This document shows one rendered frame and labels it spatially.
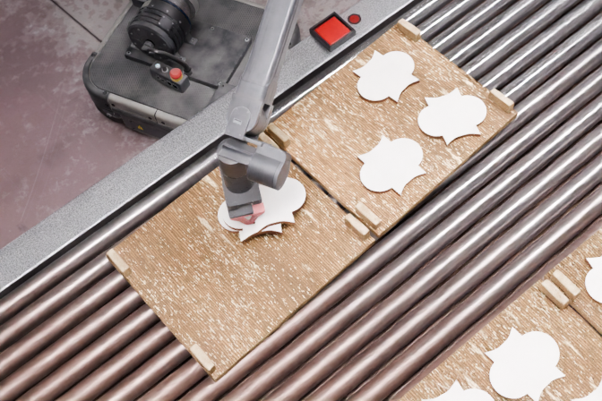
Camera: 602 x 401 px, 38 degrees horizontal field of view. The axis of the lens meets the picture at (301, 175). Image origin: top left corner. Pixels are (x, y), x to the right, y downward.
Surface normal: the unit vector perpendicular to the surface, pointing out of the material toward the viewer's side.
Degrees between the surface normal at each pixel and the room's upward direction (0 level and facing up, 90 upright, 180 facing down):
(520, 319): 0
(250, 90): 29
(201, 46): 0
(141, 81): 0
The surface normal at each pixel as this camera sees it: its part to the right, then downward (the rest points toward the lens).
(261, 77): -0.16, -0.19
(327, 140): -0.08, -0.49
